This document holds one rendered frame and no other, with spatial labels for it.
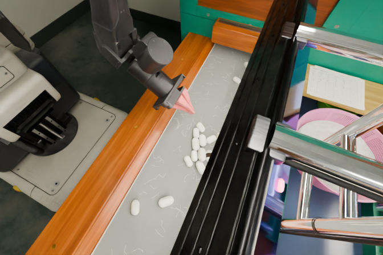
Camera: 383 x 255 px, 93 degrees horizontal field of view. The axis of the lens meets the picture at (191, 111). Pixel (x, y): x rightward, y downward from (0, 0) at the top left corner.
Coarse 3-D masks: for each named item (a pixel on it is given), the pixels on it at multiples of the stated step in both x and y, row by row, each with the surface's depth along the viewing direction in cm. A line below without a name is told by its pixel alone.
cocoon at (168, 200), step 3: (162, 198) 44; (165, 198) 44; (168, 198) 44; (171, 198) 44; (159, 201) 44; (162, 201) 44; (165, 201) 44; (168, 201) 44; (171, 201) 44; (159, 204) 44; (162, 204) 43; (165, 204) 43; (168, 204) 44; (162, 207) 44
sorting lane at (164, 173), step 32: (224, 64) 70; (192, 96) 62; (224, 96) 62; (192, 128) 56; (160, 160) 51; (128, 192) 46; (160, 192) 47; (192, 192) 47; (128, 224) 43; (160, 224) 43
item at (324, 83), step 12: (312, 72) 63; (324, 72) 63; (336, 72) 63; (312, 84) 60; (324, 84) 60; (336, 84) 60; (348, 84) 60; (360, 84) 60; (324, 96) 58; (336, 96) 58; (348, 96) 58; (360, 96) 58; (360, 108) 55
